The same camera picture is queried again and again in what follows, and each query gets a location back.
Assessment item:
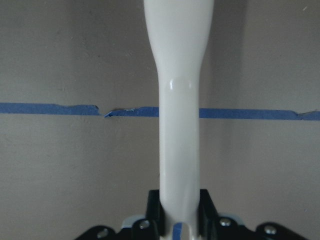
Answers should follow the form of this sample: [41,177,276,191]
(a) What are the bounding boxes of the white hand brush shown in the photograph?
[143,0,214,240]

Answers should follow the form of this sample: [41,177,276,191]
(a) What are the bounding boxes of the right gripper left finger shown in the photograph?
[76,190,165,240]

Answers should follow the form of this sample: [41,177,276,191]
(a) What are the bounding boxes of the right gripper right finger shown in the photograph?
[198,189,306,240]

